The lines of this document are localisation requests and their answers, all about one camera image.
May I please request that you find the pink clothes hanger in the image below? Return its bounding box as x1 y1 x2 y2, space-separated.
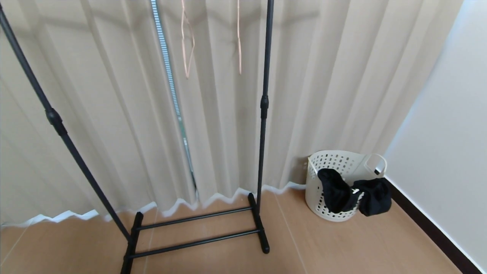
236 0 243 75
181 0 196 79

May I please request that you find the white laundry basket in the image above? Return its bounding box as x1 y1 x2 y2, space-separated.
304 150 388 222

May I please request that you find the beige curtain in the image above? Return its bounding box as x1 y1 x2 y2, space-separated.
0 0 463 229

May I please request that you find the black clothes rack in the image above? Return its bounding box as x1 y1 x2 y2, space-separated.
0 0 275 274

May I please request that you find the black garment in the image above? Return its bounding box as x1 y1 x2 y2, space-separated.
317 168 362 214
352 177 392 217

